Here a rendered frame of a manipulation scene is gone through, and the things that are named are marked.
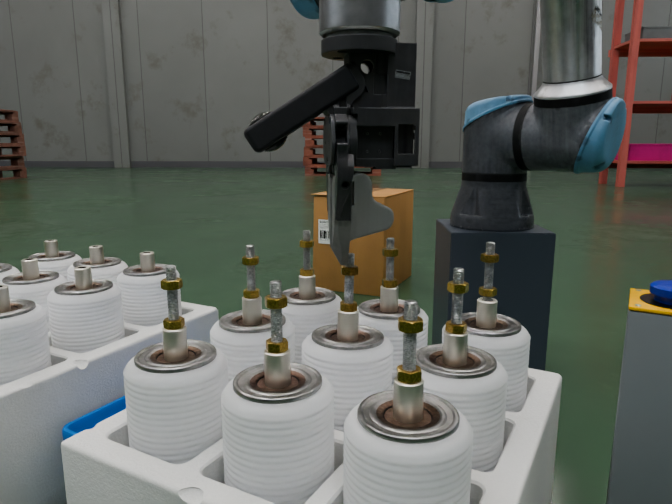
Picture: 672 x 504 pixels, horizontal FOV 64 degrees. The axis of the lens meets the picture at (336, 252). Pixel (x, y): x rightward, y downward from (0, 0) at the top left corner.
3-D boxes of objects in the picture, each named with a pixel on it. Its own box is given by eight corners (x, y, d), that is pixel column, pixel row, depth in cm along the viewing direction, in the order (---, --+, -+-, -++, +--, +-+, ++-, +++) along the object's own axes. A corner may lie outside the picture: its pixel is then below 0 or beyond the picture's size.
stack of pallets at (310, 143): (379, 172, 851) (380, 119, 835) (381, 175, 773) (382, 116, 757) (307, 172, 856) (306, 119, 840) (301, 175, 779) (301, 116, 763)
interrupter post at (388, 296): (376, 313, 66) (376, 287, 65) (382, 308, 68) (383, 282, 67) (395, 316, 65) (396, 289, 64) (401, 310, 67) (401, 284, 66)
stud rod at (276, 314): (269, 369, 45) (267, 282, 44) (273, 364, 46) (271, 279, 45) (281, 370, 45) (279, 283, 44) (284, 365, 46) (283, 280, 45)
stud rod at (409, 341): (415, 402, 40) (418, 303, 38) (402, 402, 40) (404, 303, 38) (414, 395, 41) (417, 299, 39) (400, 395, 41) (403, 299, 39)
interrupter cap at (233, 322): (298, 320, 63) (298, 314, 63) (258, 340, 57) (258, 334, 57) (247, 310, 67) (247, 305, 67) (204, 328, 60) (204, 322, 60)
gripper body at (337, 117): (418, 173, 50) (423, 35, 47) (325, 174, 49) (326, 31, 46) (398, 170, 57) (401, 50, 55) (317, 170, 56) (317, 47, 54)
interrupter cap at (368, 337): (302, 349, 54) (302, 342, 54) (321, 326, 61) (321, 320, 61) (378, 356, 52) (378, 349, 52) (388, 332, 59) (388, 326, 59)
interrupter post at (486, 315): (494, 324, 62) (496, 296, 61) (498, 331, 59) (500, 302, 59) (473, 324, 62) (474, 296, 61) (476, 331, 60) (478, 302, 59)
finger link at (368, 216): (396, 269, 52) (398, 173, 50) (334, 271, 51) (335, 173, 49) (388, 263, 55) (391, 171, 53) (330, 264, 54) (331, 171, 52)
